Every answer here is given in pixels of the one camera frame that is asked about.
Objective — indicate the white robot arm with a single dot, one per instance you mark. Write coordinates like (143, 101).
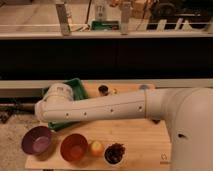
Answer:
(187, 112)

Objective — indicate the orange bowl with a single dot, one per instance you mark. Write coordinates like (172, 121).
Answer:
(74, 147)

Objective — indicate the purple bowl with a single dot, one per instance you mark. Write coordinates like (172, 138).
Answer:
(36, 140)

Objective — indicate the small dark cup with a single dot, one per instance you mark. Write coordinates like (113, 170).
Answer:
(103, 90)

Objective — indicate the green plastic tray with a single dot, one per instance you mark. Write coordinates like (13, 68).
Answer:
(78, 90)

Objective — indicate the green bin in background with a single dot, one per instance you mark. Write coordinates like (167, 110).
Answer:
(105, 25)

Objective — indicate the orange fruit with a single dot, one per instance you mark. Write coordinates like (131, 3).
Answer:
(96, 148)

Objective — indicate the wooden board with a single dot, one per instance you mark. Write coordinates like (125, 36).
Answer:
(147, 147)

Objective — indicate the white cup with dark contents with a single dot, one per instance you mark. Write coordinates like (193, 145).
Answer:
(114, 153)

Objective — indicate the grey post left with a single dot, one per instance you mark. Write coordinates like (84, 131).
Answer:
(62, 17)

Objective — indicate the grey post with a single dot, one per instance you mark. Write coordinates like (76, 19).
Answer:
(125, 15)
(62, 17)

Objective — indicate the white sign post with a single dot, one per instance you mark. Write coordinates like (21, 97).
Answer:
(100, 10)

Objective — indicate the grey post right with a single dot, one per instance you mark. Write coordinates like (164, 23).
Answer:
(125, 15)

